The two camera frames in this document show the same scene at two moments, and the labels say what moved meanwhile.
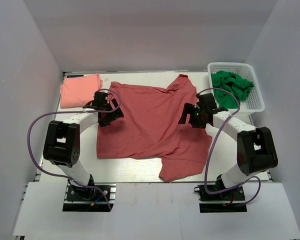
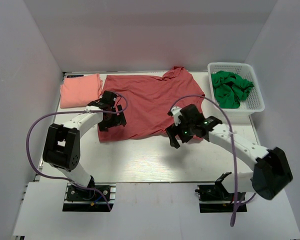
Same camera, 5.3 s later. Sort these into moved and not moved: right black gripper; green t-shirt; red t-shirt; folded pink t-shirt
Moved: red t-shirt; right black gripper
Not moved: folded pink t-shirt; green t-shirt
